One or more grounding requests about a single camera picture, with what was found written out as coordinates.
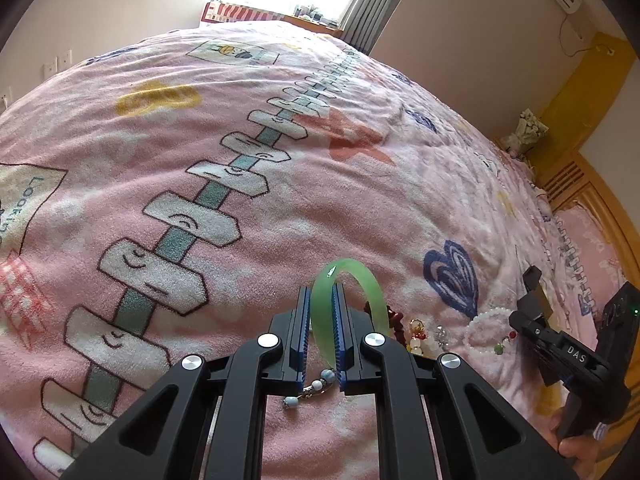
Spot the pink patterned pillow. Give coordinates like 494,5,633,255
555,203,626,315

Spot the wrapped flower bouquet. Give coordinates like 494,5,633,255
500,108,549,156

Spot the wooden window side table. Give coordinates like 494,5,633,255
200,1,346,38

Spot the grey window curtain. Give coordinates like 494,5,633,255
341,0,401,54

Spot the pink patterned bed blanket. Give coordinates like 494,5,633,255
1,22,602,479

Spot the black cardboard jewelry box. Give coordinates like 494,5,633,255
516,266,553,328

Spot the green jade bangle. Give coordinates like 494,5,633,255
310,258,392,368

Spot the dark red bead bracelet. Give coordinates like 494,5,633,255
363,300,407,348

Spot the person's right hand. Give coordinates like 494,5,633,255
542,406,639,479

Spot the white wall socket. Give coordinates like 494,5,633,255
42,49,73,80

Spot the small silver chain earring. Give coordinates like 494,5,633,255
434,325,449,352

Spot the wooden bed headboard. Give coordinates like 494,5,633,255
525,32,639,284

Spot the grey pale bead bracelet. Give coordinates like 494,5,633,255
281,367,338,410

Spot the white bead bracelet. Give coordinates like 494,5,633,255
461,306,520,357

